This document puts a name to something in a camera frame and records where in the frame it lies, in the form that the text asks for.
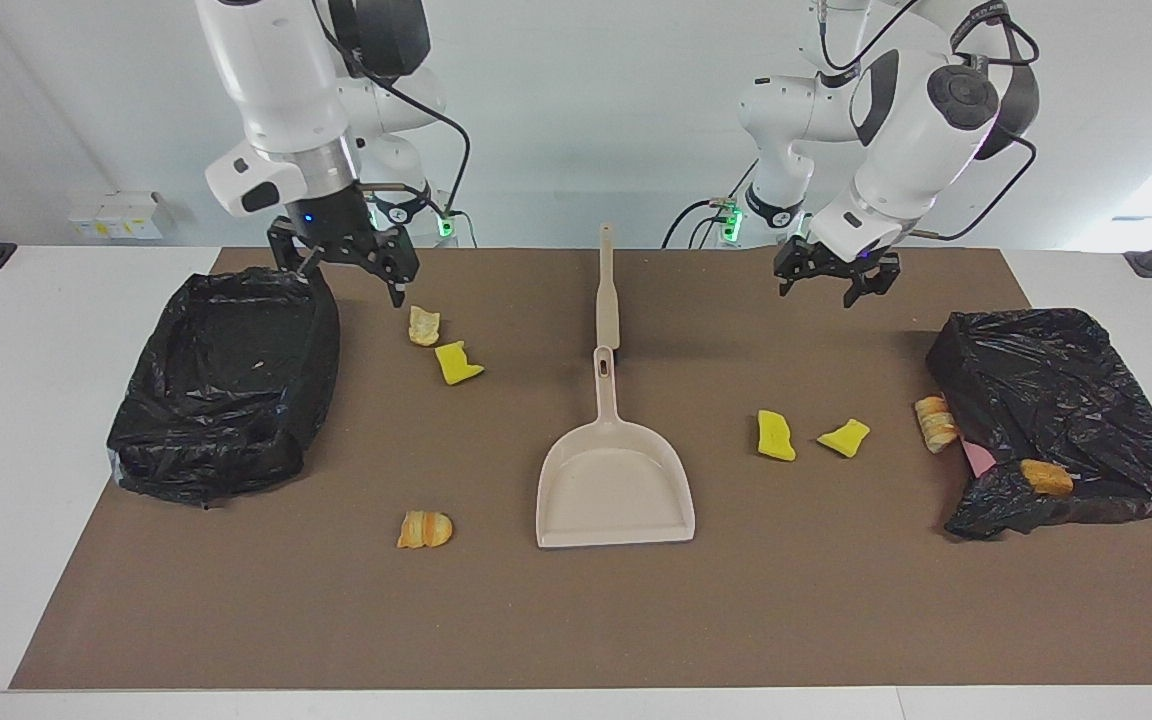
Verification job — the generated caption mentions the notched yellow sponge piece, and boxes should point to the notched yellow sponge piece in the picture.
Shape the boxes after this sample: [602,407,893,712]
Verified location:
[434,341,485,387]

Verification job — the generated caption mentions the triangular yellow sponge piece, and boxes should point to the triangular yellow sponge piece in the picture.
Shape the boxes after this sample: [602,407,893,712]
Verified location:
[816,418,872,459]

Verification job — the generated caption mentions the rectangular yellow sponge piece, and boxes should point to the rectangular yellow sponge piece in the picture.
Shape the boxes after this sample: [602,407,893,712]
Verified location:
[757,409,797,463]

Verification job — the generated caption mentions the sliced tan bread piece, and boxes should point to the sliced tan bread piece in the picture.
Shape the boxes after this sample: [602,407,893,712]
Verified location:
[914,396,960,455]

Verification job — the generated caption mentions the beige hand brush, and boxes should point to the beige hand brush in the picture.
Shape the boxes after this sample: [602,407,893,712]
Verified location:
[595,225,622,351]

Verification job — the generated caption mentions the orange striped croissant piece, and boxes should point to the orange striped croissant piece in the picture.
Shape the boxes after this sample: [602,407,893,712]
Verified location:
[396,510,455,550]

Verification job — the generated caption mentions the beige plastic dustpan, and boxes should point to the beige plastic dustpan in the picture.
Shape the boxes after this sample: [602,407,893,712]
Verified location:
[535,346,696,549]

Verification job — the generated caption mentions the open black bag lined bin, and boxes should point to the open black bag lined bin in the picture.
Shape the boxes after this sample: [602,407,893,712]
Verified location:
[106,266,342,508]

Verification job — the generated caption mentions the crumpled black trash bag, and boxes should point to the crumpled black trash bag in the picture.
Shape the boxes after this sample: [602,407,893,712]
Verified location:
[926,308,1152,541]

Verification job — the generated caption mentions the golden brown bread chunk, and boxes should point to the golden brown bread chunk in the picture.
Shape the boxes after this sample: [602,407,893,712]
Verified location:
[1019,458,1076,497]

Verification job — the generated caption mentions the brown table mat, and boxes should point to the brown table mat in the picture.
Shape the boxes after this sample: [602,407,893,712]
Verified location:
[9,247,1152,691]

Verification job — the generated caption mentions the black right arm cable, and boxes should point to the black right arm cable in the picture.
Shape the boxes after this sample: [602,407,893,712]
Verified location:
[311,0,472,221]

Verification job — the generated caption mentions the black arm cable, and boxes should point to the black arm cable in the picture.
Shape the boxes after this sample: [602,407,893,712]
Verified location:
[816,0,1042,243]
[311,0,472,221]

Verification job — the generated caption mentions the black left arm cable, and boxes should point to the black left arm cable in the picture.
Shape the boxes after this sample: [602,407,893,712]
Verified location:
[816,0,1042,243]

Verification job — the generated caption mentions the black left base cable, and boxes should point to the black left base cable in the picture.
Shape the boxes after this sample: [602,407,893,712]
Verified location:
[661,150,759,249]

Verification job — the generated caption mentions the white wall socket box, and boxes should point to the white wall socket box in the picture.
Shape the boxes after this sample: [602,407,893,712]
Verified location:
[68,191,165,241]

